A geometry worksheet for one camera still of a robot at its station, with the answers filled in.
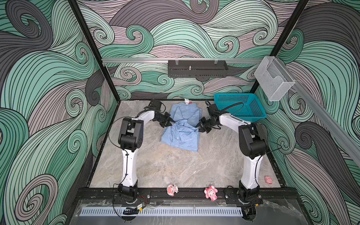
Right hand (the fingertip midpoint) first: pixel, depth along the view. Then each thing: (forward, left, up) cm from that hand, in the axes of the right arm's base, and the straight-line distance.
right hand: (194, 127), depth 95 cm
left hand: (+4, +13, +1) cm, 13 cm away
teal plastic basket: (+19, -48, -5) cm, 52 cm away
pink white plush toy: (-38, +14, -2) cm, 41 cm away
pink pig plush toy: (-39, -6, -2) cm, 40 cm away
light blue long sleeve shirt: (-5, +7, -1) cm, 9 cm away
